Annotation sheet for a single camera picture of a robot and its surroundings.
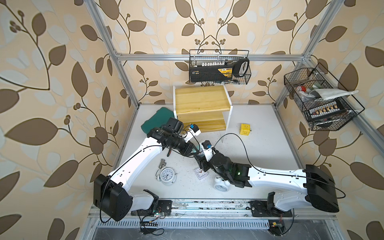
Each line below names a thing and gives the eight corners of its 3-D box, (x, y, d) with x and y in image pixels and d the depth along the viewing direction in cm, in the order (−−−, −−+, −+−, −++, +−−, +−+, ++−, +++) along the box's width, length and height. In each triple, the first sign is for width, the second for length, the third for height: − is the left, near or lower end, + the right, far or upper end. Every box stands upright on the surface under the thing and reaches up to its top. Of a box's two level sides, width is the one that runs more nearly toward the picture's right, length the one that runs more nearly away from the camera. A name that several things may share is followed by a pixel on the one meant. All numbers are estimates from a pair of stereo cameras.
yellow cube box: (240, 135, 104) (242, 130, 100) (238, 128, 108) (240, 123, 104) (249, 135, 104) (251, 130, 100) (247, 128, 108) (249, 123, 104)
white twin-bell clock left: (155, 184, 84) (153, 182, 80) (158, 170, 89) (156, 167, 86) (175, 184, 84) (174, 182, 80) (176, 170, 89) (175, 167, 86)
